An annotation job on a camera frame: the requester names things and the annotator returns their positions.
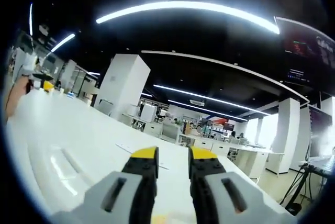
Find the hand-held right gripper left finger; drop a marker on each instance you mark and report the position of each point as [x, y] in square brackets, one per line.
[125, 190]

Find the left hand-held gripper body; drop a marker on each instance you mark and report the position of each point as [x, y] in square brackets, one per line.
[28, 61]

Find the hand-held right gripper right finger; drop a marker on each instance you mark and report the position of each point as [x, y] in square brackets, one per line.
[222, 190]

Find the short ceiling light strip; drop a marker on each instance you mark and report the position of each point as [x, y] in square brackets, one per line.
[62, 42]

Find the row of white office desks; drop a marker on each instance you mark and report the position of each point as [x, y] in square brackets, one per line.
[243, 156]

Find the thin ceiling light strip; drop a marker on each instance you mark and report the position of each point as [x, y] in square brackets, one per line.
[31, 20]

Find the white paper strip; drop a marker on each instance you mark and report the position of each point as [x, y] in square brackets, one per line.
[125, 147]

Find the white low cabinet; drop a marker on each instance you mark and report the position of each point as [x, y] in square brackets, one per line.
[146, 127]

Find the wide white square pillar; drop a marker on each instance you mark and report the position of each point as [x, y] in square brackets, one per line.
[123, 85]

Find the black tripod stand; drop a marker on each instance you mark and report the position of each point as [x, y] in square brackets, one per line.
[301, 184]

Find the distant ceiling light strip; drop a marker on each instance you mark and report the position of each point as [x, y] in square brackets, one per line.
[204, 109]
[209, 99]

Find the narrow white square pillar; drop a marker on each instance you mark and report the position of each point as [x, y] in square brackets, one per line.
[286, 124]

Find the ceiling air conditioner vent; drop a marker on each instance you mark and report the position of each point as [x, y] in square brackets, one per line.
[197, 101]

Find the grey side desk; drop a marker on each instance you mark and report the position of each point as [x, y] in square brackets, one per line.
[320, 165]

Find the dark computer monitor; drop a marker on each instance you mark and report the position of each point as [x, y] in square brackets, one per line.
[320, 129]

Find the curved white ceiling trim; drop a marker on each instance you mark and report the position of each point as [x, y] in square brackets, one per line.
[235, 69]

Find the long ceiling light strip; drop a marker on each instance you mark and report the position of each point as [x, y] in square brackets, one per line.
[188, 6]

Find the large dark wall screen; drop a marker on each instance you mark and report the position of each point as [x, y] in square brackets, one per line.
[308, 51]

